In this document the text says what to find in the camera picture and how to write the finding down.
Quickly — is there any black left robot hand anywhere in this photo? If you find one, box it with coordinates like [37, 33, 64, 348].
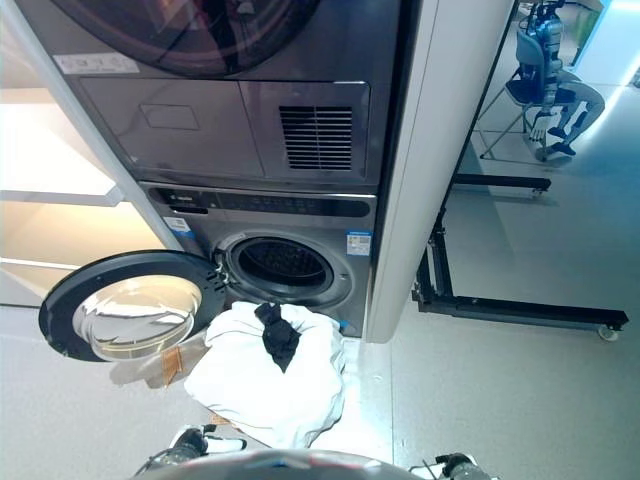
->
[169, 423, 247, 456]

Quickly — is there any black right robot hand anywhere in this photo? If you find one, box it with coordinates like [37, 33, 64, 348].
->
[409, 452, 476, 480]

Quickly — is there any white garment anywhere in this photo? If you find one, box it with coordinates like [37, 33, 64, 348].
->
[183, 299, 347, 449]

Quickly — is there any black garment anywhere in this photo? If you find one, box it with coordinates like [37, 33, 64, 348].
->
[253, 301, 301, 374]

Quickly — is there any beige woven laundry basket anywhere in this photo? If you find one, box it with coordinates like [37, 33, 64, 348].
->
[110, 329, 242, 427]

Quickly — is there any round washing machine door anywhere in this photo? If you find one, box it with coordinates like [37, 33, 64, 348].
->
[38, 248, 227, 364]

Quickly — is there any grey washing machine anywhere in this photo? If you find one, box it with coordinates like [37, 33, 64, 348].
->
[138, 179, 379, 342]

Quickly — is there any silver robot torso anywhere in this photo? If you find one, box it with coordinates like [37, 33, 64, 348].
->
[132, 447, 412, 480]

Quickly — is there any white shelf board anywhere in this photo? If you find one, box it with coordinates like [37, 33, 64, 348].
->
[0, 255, 89, 274]
[0, 87, 121, 207]

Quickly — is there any blue energy label sticker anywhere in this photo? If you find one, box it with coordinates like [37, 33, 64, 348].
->
[347, 230, 374, 257]

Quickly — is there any dark grey dryer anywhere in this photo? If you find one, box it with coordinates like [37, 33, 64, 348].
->
[47, 0, 419, 187]

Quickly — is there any white cabinet side panel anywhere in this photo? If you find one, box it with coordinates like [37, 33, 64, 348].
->
[367, 0, 516, 346]

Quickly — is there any seated humanoid robot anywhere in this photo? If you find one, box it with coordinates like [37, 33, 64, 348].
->
[517, 0, 607, 157]

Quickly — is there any white dryer sticker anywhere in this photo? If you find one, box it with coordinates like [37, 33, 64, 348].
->
[53, 53, 139, 74]

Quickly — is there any blue folding chair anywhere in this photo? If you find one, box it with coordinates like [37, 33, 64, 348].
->
[478, 30, 559, 162]

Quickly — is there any black metal wheeled frame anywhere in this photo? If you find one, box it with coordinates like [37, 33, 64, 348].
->
[412, 0, 630, 344]

